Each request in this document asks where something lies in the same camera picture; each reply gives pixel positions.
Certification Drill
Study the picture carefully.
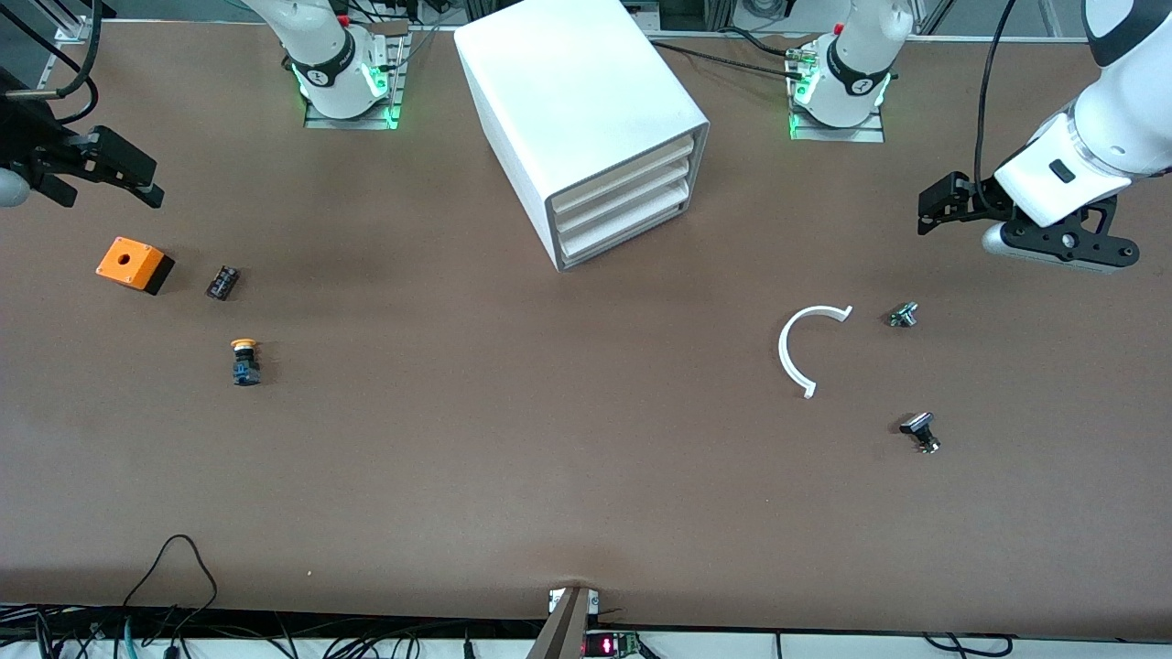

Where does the orange cap push button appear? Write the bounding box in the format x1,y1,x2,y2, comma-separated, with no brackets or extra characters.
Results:
230,338,263,387

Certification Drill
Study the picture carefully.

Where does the black cap metal button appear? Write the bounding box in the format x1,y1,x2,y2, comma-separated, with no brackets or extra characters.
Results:
899,412,942,455

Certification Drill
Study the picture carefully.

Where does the orange box with black base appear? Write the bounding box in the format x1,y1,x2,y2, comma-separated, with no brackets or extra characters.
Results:
96,237,176,296

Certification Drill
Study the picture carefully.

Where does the circuit board with red display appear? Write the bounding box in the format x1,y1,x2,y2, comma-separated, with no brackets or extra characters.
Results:
583,631,642,658

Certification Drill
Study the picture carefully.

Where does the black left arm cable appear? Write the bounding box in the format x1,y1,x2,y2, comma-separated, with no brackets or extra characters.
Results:
973,0,1019,216

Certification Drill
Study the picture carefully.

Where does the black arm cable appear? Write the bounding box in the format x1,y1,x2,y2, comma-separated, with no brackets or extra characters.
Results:
0,0,100,125
973,0,1019,216

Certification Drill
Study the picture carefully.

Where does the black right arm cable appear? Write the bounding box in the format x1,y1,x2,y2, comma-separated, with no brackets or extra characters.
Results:
0,0,100,125

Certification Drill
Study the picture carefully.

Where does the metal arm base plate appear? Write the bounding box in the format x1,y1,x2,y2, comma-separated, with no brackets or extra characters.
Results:
303,23,410,131
789,46,887,144

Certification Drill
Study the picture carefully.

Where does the white C-shaped plastic ring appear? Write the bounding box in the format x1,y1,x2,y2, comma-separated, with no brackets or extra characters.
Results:
778,305,854,400

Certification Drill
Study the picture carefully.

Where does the black base cable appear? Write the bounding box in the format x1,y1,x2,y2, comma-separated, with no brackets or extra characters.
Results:
650,27,808,83

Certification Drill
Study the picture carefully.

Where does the black looped cable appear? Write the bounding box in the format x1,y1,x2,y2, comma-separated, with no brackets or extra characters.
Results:
123,535,219,634

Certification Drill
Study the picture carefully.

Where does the black cable bundle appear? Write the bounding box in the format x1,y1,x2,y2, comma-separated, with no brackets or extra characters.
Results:
0,604,550,659

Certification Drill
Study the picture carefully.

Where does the grey camera stand bar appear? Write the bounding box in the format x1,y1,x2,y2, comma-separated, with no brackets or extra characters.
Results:
526,586,602,659

